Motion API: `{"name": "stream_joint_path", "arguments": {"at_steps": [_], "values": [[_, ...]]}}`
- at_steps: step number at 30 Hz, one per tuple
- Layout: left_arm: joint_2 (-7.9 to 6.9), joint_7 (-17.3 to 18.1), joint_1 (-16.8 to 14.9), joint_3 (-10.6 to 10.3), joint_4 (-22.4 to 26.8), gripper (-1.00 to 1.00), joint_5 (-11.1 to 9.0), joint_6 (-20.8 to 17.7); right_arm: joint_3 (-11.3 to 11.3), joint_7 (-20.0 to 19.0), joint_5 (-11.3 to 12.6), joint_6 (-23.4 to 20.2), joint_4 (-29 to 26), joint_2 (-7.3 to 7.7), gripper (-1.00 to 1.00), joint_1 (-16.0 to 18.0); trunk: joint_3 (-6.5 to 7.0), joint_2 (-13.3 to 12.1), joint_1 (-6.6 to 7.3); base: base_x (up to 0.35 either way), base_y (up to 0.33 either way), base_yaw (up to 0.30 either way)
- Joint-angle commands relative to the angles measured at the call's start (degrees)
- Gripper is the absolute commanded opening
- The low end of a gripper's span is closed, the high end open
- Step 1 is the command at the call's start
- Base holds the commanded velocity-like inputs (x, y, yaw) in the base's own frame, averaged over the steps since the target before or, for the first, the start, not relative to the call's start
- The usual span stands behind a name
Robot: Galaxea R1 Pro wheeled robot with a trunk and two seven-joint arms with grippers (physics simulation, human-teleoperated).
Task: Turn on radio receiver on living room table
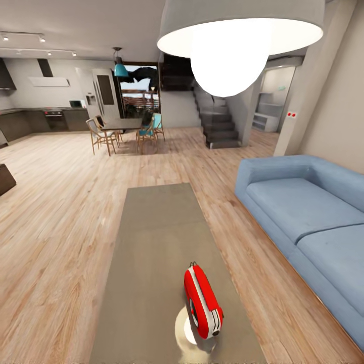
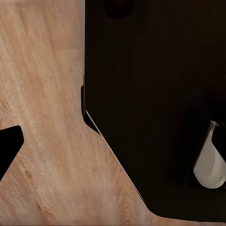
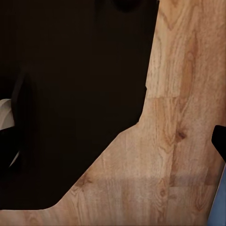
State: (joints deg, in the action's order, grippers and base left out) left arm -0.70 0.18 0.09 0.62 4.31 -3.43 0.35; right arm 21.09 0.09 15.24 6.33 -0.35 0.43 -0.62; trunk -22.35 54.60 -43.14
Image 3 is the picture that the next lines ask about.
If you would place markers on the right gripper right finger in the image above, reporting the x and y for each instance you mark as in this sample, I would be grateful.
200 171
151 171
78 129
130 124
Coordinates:
219 140

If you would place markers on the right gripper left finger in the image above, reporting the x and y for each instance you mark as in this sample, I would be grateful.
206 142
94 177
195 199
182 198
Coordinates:
11 140

